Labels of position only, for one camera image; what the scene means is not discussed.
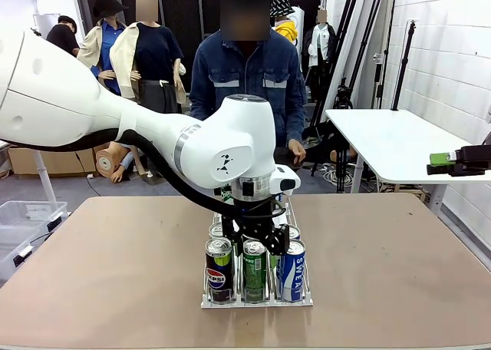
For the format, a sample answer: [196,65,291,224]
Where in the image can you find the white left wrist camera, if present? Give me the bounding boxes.
[270,165,302,193]

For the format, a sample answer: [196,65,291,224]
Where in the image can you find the patterned bucket hat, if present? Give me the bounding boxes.
[269,0,296,19]

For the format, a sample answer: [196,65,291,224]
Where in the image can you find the black camera tripod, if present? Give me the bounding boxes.
[332,79,354,110]

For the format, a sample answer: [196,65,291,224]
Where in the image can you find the mannequin in white jacket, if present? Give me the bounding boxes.
[305,10,338,101]

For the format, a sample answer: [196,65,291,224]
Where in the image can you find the wooden crate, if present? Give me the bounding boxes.
[394,183,427,203]

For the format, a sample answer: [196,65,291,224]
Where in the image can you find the leaning black stand poles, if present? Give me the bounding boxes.
[310,0,388,127]

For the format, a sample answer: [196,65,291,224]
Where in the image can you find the person's left forearm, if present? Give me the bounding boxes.
[284,96,308,143]

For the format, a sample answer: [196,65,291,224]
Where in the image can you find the person in black cap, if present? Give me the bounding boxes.
[46,15,81,58]

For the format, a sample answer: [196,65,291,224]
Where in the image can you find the mannequin blue shirt beige coat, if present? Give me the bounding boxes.
[76,18,127,97]

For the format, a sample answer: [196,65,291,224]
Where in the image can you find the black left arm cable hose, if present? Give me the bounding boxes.
[0,129,246,217]

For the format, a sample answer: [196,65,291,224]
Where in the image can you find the mannequin in yellow jacket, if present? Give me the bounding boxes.
[270,18,300,46]

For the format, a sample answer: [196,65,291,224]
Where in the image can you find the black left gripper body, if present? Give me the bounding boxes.
[221,198,287,251]

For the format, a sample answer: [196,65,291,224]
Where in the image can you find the person in denim jacket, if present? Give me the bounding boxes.
[189,0,308,163]

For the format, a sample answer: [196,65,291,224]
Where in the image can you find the white coiled cable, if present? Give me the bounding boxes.
[321,164,341,186]

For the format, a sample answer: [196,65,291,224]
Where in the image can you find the person's left hand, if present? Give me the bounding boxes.
[287,138,307,165]

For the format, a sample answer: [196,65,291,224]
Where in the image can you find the lying mannequin torso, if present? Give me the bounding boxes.
[95,141,149,185]

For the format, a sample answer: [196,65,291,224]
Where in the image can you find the black bucket hat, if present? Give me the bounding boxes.
[91,0,130,21]

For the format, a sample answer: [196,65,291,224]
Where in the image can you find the white can dispenser rack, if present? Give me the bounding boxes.
[200,196,314,309]

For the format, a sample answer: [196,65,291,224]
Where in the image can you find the black light stand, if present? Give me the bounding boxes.
[390,19,419,111]

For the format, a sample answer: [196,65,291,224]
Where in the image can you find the clear plastic storage box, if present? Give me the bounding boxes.
[0,225,41,282]
[0,200,70,234]

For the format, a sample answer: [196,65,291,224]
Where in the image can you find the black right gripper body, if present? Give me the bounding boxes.
[456,145,491,177]

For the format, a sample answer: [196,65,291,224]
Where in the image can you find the mannequin navy tee cream jacket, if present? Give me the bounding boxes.
[110,0,189,115]

